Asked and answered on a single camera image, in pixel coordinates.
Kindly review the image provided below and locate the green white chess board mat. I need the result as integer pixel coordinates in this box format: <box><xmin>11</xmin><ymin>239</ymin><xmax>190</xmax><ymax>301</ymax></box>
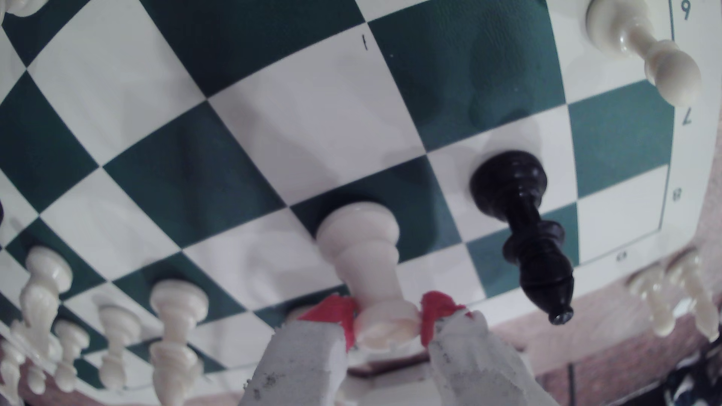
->
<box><xmin>0</xmin><ymin>0</ymin><xmax>713</xmax><ymax>404</ymax></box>

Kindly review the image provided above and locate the white pawn chess piece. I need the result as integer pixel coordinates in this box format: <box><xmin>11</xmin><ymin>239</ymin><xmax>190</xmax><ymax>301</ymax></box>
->
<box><xmin>585</xmin><ymin>0</ymin><xmax>703</xmax><ymax>108</ymax></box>
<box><xmin>0</xmin><ymin>337</ymin><xmax>24</xmax><ymax>404</ymax></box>
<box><xmin>53</xmin><ymin>320</ymin><xmax>91</xmax><ymax>394</ymax></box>
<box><xmin>0</xmin><ymin>0</ymin><xmax>50</xmax><ymax>18</ymax></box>
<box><xmin>97</xmin><ymin>304</ymin><xmax>142</xmax><ymax>391</ymax></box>
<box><xmin>315</xmin><ymin>202</ymin><xmax>421</xmax><ymax>351</ymax></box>

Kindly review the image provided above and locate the white bishop chess piece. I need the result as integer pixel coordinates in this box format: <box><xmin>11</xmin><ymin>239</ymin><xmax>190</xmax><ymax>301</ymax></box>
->
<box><xmin>148</xmin><ymin>279</ymin><xmax>209</xmax><ymax>406</ymax></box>

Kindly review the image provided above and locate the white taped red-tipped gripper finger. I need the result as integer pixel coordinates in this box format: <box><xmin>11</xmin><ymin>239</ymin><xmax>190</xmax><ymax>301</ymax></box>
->
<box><xmin>420</xmin><ymin>290</ymin><xmax>559</xmax><ymax>406</ymax></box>
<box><xmin>240</xmin><ymin>293</ymin><xmax>359</xmax><ymax>406</ymax></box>

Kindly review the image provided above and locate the white knight chess piece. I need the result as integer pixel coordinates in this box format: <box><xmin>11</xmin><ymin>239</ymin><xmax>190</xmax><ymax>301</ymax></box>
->
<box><xmin>18</xmin><ymin>245</ymin><xmax>74</xmax><ymax>362</ymax></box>

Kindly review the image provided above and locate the black bishop chess piece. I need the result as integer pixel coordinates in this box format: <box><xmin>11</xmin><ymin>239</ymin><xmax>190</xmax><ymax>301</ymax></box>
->
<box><xmin>469</xmin><ymin>149</ymin><xmax>576</xmax><ymax>326</ymax></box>

